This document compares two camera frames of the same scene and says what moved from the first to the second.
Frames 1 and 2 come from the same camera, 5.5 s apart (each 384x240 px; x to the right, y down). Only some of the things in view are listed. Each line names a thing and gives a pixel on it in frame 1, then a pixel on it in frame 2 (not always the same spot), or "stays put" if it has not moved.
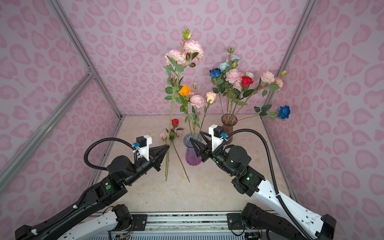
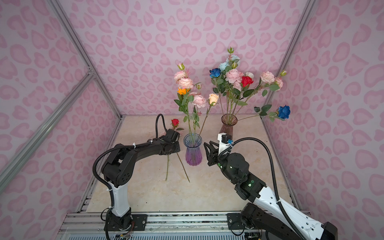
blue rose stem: x=215 y=73 stays put
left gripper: x=150 y=160 -> x=173 y=137
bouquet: x=192 y=51 -> x=184 y=81
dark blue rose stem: x=283 y=112 stays put
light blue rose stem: x=232 y=62 stays put
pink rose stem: x=267 y=79 stays put
